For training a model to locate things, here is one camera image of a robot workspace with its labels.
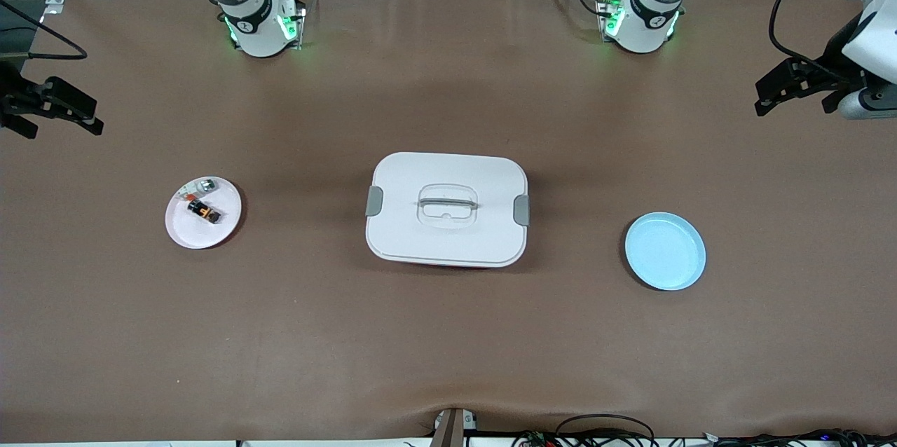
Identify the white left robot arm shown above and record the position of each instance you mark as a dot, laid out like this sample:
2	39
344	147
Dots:
645	19

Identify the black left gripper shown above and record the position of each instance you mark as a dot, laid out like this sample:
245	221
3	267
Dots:
832	59

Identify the grey box latch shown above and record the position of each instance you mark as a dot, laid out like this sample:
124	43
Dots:
374	201
522	211

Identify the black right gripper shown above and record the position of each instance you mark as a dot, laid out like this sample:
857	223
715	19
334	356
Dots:
12	98

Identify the orange switch with black head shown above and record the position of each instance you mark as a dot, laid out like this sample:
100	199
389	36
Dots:
203	211

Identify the brown camera mount bracket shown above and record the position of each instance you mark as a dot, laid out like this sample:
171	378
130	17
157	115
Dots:
448	433

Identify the white lidded storage box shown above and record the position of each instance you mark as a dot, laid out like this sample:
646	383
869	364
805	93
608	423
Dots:
406	174

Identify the pink round plate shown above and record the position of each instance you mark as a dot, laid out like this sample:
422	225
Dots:
200	233

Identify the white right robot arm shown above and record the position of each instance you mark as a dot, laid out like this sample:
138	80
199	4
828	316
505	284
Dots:
259	26

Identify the light blue round plate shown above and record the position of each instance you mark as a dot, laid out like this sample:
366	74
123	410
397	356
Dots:
666	254

